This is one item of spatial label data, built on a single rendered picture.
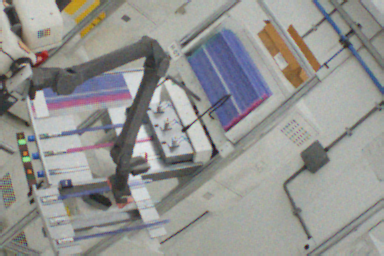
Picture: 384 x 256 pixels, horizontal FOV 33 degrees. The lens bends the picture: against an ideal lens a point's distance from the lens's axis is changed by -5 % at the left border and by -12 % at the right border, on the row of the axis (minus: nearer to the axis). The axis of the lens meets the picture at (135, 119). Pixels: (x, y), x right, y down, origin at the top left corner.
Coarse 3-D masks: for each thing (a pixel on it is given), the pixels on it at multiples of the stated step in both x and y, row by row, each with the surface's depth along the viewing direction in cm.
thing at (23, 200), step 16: (32, 144) 368; (16, 160) 372; (32, 160) 363; (96, 160) 377; (0, 176) 377; (16, 176) 367; (16, 192) 361; (16, 208) 356; (80, 208) 327; (96, 208) 340; (0, 224) 360; (32, 224) 343; (16, 240) 347; (32, 240) 338; (48, 240) 330; (96, 240) 335; (128, 240) 343; (144, 240) 357
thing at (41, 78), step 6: (30, 66) 233; (36, 72) 232; (42, 72) 233; (48, 72) 235; (36, 78) 231; (42, 78) 232; (48, 78) 234; (30, 84) 231; (36, 84) 229; (42, 84) 233; (48, 84) 235; (30, 90) 232; (36, 90) 231; (30, 96) 233
